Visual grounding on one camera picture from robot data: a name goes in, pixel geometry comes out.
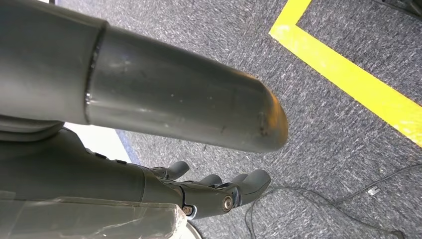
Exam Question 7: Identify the yellow floor tape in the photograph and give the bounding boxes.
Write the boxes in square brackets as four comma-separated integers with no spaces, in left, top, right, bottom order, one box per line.
[268,0,422,148]

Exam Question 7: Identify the black floor cable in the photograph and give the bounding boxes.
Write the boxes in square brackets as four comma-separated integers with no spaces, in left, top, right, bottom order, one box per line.
[244,163,422,239]

